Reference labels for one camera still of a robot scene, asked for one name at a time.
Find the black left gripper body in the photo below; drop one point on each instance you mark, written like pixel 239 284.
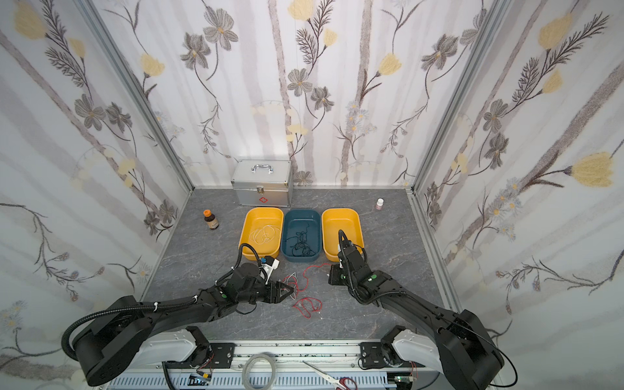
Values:
pixel 268 291

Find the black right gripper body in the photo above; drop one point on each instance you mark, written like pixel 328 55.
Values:
pixel 347 253

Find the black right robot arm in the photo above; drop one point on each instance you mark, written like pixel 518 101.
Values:
pixel 468 356

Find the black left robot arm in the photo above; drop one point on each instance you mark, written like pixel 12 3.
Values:
pixel 107 342

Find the dark teal plastic bin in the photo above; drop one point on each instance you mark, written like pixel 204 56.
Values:
pixel 301 240

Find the right yellow plastic bin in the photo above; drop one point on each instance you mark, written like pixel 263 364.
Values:
pixel 336 219

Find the yellow plastic bin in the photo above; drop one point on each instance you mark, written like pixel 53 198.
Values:
pixel 336 219
pixel 262 230

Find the left yellow plastic bin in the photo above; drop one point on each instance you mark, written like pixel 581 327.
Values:
pixel 262 230

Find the brown bottle orange cap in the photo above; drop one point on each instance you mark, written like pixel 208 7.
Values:
pixel 210 219

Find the silver aluminium first-aid case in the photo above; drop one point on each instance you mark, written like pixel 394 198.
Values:
pixel 263 182

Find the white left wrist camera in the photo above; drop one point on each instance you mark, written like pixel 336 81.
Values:
pixel 269 265

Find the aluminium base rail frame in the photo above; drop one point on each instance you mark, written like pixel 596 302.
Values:
pixel 401 359

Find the scissors on rail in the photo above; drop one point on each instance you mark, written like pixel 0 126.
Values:
pixel 330 379

